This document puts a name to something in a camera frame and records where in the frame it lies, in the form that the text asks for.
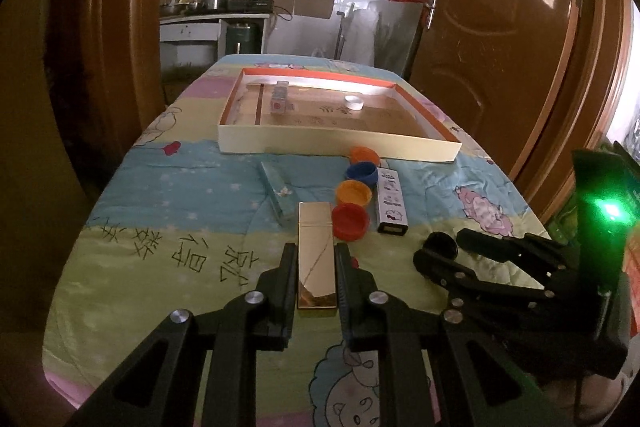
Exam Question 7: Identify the orange bottle cap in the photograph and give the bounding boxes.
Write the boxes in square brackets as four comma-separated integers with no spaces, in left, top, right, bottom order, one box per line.
[349,147,379,168]

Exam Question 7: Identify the leaning white panels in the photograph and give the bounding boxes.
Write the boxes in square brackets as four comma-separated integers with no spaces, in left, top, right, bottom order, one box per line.
[345,2,421,75]

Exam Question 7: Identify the blue bottle cap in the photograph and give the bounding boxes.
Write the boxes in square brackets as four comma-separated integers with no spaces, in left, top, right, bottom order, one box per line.
[346,162,379,185]

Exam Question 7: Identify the green round appliance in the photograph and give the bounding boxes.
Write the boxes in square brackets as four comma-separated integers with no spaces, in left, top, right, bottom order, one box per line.
[226,23,265,55]

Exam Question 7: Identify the shiny gold box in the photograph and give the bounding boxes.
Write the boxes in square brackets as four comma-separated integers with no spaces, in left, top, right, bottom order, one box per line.
[297,202,337,310]

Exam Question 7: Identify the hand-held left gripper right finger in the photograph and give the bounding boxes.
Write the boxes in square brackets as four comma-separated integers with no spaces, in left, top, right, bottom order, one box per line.
[334,243,571,427]

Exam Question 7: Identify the shallow cardboard tray box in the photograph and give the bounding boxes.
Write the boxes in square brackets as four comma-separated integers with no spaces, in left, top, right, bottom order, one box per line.
[218,68,462,164]

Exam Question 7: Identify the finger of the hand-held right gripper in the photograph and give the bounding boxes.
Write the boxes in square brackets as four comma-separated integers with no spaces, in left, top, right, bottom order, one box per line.
[413,249,556,338]
[456,228,571,275]

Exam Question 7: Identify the brown wooden door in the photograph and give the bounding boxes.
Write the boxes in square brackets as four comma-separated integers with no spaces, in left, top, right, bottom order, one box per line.
[407,0,586,188]

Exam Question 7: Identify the cartoon sheep printed blanket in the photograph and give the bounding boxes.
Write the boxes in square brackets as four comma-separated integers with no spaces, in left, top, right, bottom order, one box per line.
[42,54,556,427]

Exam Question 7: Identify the teal flower print box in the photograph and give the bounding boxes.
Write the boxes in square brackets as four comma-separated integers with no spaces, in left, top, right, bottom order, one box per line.
[259,160,297,220]

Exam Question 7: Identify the black gas stove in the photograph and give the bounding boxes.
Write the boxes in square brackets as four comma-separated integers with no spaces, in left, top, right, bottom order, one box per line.
[230,0,276,14]

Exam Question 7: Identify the grey floral print box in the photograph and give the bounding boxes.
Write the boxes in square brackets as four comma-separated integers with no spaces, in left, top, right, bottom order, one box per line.
[270,81,292,115]

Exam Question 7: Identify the red bottle cap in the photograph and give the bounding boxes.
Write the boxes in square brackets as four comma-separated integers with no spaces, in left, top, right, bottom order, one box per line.
[331,203,371,240]

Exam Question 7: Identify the black bottle cap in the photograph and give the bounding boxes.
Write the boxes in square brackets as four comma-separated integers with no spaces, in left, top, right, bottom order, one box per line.
[425,232,459,263]

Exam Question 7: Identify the white cartoon print box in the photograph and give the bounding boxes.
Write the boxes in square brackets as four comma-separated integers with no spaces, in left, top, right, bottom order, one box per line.
[376,167,410,237]

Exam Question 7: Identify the wooden door frame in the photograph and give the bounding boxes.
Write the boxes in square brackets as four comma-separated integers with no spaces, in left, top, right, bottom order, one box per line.
[515,0,636,228]

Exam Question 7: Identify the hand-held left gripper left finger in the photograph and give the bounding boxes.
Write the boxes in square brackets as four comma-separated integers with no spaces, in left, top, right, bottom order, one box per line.
[65,243,301,427]

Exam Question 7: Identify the yellow-orange bottle cap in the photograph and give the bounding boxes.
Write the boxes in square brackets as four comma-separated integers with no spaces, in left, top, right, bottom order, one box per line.
[336,180,373,206]

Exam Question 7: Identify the white kitchen counter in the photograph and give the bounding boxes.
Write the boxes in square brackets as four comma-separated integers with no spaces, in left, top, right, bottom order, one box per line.
[159,9,276,70]

